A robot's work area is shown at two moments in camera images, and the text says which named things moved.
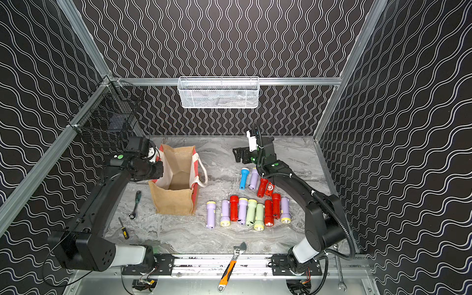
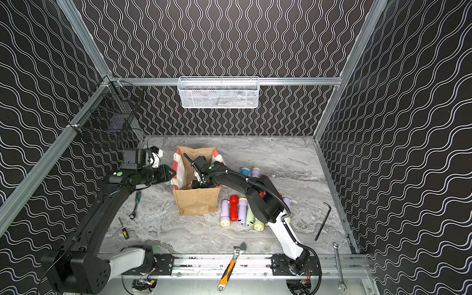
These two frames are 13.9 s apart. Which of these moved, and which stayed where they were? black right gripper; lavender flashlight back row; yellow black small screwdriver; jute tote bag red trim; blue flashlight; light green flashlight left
Moved: jute tote bag red trim; black right gripper
Stayed: yellow black small screwdriver; light green flashlight left; lavender flashlight back row; blue flashlight
